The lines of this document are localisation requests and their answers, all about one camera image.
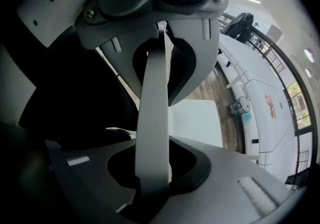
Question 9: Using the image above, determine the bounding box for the small clear container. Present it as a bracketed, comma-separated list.
[231, 95, 252, 116]

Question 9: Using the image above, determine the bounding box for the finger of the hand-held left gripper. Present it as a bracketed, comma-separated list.
[164, 15, 220, 107]

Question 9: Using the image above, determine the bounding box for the large glass window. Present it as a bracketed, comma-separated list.
[286, 80, 312, 131]

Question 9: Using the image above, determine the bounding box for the person's black shirt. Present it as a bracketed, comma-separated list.
[18, 24, 141, 154]

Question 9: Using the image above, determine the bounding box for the black metal railing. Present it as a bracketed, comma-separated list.
[217, 12, 320, 186]

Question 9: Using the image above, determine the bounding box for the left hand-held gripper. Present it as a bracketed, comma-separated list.
[16, 0, 230, 105]

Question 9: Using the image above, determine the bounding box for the black jacket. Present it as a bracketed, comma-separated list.
[221, 12, 255, 43]

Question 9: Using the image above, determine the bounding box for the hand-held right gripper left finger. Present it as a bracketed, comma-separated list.
[44, 139, 141, 214]

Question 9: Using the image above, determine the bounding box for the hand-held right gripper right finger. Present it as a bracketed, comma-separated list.
[159, 136, 286, 224]

